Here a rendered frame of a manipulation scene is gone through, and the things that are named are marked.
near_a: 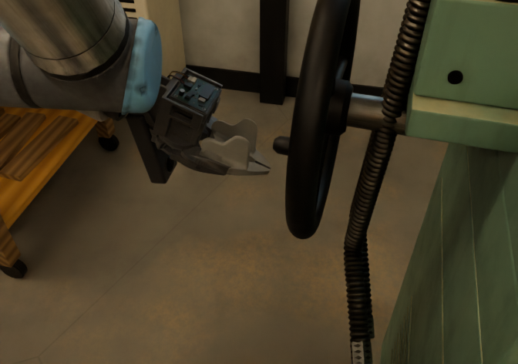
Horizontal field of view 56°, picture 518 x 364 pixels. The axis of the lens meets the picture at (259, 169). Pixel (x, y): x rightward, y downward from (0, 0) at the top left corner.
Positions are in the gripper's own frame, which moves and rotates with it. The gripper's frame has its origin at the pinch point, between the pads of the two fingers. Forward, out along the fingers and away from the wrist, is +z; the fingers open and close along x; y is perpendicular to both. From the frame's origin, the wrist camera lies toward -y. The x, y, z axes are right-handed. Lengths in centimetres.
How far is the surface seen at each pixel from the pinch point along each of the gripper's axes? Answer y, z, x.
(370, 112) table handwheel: 16.7, 7.3, -2.8
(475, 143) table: 22.2, 15.0, -8.7
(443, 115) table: 23.3, 11.3, -8.7
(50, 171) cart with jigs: -73, -51, 38
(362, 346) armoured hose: -4.5, 19.3, -14.7
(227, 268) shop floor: -71, 7, 32
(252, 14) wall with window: -46, -22, 122
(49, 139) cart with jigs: -73, -58, 49
